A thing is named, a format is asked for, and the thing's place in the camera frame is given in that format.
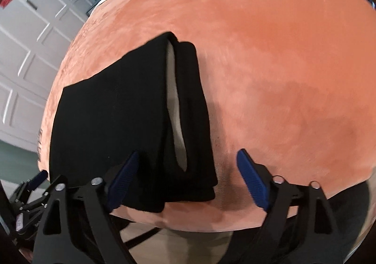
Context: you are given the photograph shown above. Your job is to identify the orange velvet bed cover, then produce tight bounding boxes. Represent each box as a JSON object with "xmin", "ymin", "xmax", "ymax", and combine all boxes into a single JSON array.
[{"xmin": 38, "ymin": 0, "xmax": 375, "ymax": 232}]

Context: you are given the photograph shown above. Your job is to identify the white panelled wardrobe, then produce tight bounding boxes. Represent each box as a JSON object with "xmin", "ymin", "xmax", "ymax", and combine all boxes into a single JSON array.
[{"xmin": 1, "ymin": 0, "xmax": 94, "ymax": 152}]

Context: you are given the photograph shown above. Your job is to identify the black pants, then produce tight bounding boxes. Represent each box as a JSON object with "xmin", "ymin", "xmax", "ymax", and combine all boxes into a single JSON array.
[{"xmin": 49, "ymin": 32, "xmax": 218, "ymax": 213}]

